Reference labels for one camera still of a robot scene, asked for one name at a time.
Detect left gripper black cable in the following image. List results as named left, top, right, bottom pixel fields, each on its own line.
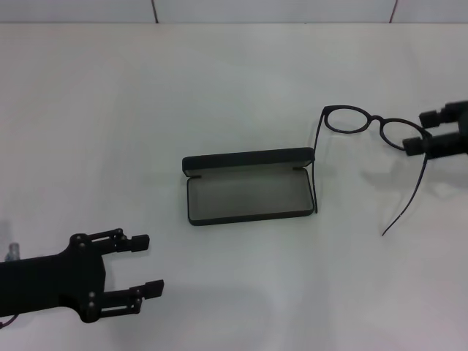
left=0, top=241, right=21, bottom=327

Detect black round-lens glasses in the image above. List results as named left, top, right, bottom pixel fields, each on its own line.
left=310, top=105, right=433, bottom=237

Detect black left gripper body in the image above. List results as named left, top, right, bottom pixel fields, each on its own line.
left=0, top=233, right=107, bottom=325

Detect black glasses case grey lining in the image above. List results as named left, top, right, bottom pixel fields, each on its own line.
left=181, top=146, right=316, bottom=227

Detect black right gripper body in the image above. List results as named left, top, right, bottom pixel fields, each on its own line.
left=456, top=99, right=468, bottom=156

